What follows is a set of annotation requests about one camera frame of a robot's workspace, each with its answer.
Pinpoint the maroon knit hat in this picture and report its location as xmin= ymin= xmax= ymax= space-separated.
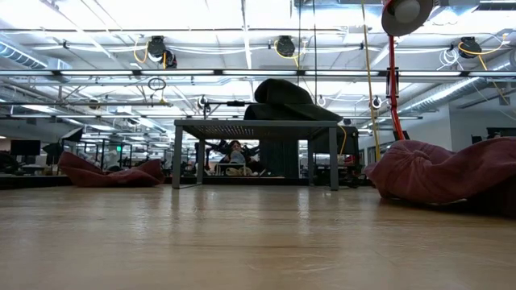
xmin=364 ymin=135 xmax=516 ymax=206
xmin=57 ymin=151 xmax=166 ymax=189

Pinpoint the grey perforated metal stand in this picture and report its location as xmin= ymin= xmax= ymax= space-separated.
xmin=172 ymin=119 xmax=339 ymax=191

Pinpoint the person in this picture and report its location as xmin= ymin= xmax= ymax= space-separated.
xmin=217 ymin=139 xmax=263 ymax=177

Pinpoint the red desk lamp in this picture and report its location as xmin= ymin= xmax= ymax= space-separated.
xmin=381 ymin=0 xmax=435 ymax=142

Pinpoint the black desk monitor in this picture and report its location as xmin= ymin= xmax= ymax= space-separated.
xmin=10 ymin=139 xmax=42 ymax=157

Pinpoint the black aluminium table frame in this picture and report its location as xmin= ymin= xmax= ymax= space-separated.
xmin=0 ymin=173 xmax=374 ymax=190

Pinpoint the yellow hanging cord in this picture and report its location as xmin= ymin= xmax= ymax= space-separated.
xmin=360 ymin=0 xmax=382 ymax=163

